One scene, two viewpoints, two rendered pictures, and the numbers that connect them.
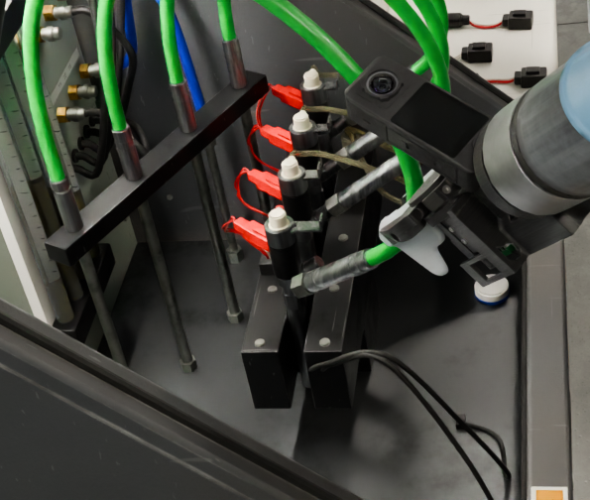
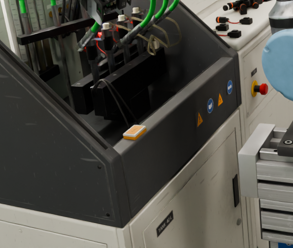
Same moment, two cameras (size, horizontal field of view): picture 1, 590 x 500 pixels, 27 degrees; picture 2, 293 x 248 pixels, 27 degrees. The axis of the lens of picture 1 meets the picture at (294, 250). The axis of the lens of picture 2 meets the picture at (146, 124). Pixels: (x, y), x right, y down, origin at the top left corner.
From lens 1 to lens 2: 81 cm
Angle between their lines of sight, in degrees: 21
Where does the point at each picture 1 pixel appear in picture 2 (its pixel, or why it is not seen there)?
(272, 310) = (90, 77)
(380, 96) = not seen: outside the picture
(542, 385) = (165, 107)
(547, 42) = (252, 27)
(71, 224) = (26, 31)
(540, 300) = (186, 89)
